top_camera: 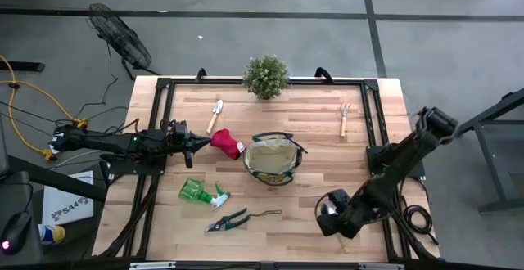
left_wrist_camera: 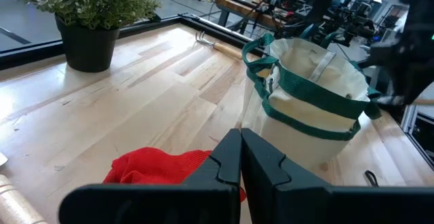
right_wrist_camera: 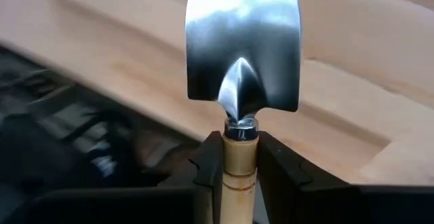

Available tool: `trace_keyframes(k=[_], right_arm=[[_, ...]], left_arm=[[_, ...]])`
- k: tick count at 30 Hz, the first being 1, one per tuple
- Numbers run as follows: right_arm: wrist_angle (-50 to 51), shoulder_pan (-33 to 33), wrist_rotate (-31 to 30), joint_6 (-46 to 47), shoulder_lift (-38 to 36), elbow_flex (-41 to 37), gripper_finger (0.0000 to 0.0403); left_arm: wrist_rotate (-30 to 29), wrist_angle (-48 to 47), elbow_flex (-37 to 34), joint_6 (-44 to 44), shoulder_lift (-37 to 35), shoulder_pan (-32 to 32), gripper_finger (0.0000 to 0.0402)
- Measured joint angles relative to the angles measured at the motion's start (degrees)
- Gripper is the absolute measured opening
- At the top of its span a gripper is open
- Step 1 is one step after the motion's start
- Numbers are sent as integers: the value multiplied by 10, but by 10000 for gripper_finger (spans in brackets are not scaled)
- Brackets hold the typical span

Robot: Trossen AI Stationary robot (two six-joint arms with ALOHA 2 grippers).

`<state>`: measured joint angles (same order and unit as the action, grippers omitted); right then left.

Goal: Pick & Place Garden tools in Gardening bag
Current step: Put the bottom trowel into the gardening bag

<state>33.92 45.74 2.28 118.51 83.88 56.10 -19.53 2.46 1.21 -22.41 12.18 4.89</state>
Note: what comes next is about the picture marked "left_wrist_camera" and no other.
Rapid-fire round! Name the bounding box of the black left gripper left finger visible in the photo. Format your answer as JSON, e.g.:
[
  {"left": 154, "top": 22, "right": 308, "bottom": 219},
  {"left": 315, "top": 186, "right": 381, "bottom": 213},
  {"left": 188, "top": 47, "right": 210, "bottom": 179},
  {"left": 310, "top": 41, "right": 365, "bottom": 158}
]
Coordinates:
[{"left": 58, "top": 128, "right": 242, "bottom": 224}]

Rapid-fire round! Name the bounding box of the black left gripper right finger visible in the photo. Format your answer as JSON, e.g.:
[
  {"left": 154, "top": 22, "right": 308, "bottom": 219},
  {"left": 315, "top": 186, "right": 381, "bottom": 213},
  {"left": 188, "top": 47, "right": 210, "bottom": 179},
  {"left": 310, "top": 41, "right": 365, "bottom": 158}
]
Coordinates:
[{"left": 241, "top": 128, "right": 434, "bottom": 224}]

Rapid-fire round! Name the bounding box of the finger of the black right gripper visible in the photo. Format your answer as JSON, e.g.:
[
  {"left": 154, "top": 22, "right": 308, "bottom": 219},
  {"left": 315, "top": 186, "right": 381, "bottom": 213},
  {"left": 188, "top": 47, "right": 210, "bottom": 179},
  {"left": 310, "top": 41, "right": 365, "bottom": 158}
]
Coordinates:
[
  {"left": 381, "top": 77, "right": 410, "bottom": 105},
  {"left": 405, "top": 77, "right": 434, "bottom": 103}
]

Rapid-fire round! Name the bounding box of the red gardening glove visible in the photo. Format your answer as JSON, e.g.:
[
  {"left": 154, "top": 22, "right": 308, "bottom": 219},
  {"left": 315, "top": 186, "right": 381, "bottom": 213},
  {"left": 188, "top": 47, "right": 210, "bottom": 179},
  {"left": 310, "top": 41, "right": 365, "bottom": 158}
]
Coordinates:
[{"left": 102, "top": 147, "right": 247, "bottom": 203}]

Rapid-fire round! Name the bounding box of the narrow trowel with wooden handle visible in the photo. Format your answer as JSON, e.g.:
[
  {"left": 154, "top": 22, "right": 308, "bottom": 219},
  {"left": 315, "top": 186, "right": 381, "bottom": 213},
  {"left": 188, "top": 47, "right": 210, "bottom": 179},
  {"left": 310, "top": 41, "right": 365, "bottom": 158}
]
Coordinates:
[{"left": 0, "top": 151, "right": 49, "bottom": 224}]

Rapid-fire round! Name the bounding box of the hand rake with wooden handle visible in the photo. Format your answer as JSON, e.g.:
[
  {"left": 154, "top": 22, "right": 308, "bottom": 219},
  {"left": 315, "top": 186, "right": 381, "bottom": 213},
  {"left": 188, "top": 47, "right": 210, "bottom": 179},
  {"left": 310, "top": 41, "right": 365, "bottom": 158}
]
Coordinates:
[{"left": 195, "top": 31, "right": 243, "bottom": 61}]

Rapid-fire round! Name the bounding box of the potted green plant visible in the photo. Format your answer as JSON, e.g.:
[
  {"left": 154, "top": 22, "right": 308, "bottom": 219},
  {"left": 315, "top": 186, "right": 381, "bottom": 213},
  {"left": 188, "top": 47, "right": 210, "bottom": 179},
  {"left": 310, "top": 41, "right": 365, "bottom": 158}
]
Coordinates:
[{"left": 13, "top": 0, "right": 162, "bottom": 73}]

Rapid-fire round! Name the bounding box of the wooden background workbench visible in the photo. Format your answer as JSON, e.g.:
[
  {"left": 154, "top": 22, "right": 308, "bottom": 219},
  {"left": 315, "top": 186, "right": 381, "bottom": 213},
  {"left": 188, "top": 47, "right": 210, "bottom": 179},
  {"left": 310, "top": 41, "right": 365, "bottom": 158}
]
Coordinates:
[{"left": 214, "top": 0, "right": 292, "bottom": 35}]

